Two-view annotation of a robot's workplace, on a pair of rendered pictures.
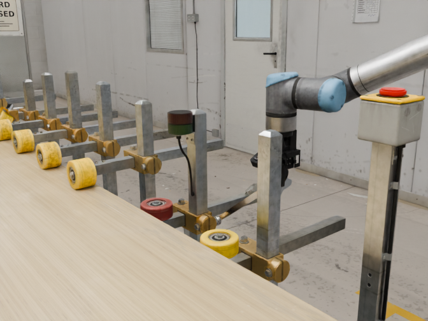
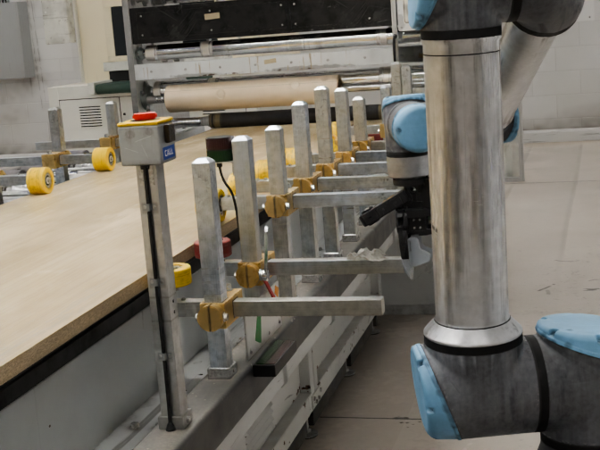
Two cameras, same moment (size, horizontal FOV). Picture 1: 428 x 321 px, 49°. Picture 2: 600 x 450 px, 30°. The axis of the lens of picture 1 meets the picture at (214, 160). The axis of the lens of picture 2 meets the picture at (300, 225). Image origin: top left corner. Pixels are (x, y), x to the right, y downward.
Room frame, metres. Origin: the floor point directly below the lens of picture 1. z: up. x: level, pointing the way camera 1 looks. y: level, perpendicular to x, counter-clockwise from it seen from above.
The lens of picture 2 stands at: (-0.17, -1.87, 1.36)
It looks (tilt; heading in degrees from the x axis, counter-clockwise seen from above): 10 degrees down; 53
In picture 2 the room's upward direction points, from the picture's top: 4 degrees counter-clockwise
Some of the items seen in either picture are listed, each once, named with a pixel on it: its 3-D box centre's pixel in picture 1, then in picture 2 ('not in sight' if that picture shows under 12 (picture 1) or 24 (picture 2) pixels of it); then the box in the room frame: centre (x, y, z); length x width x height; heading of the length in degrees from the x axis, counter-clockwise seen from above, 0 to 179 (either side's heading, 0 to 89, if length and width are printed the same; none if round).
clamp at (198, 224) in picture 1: (192, 218); (254, 269); (1.14, 0.06, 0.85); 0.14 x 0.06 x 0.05; 39
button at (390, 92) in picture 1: (392, 93); (145, 118); (0.73, -0.28, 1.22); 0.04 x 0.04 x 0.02
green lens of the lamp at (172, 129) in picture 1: (180, 127); (220, 154); (1.10, 0.08, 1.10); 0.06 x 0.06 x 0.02
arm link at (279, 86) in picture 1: (282, 93); (406, 124); (1.37, -0.20, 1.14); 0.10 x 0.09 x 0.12; 56
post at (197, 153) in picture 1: (198, 202); (251, 249); (1.13, 0.04, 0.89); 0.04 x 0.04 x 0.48; 39
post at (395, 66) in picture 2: not in sight; (399, 125); (2.69, 1.29, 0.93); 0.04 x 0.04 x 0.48; 39
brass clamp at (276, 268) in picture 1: (260, 260); (220, 309); (0.95, -0.10, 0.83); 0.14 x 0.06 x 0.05; 39
